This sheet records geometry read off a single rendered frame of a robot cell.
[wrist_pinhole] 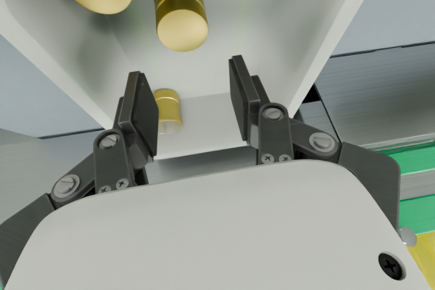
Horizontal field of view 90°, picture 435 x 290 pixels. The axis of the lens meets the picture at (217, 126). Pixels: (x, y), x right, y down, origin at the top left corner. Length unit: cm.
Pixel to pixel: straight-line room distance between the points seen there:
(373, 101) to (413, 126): 5
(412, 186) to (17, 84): 44
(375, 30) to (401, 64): 6
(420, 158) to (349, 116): 9
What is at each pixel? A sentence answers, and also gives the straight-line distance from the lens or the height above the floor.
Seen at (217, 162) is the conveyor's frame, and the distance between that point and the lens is 32.
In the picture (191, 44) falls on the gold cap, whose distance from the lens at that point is 16.
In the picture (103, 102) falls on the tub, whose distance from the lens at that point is 18.
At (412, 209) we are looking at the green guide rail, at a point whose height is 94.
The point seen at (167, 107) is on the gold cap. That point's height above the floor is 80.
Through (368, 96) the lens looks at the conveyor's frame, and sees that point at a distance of 31.
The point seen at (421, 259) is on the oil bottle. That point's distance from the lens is 43.
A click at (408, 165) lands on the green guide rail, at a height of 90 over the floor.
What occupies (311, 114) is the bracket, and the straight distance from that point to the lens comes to 27.
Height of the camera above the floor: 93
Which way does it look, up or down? 26 degrees down
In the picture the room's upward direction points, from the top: 169 degrees clockwise
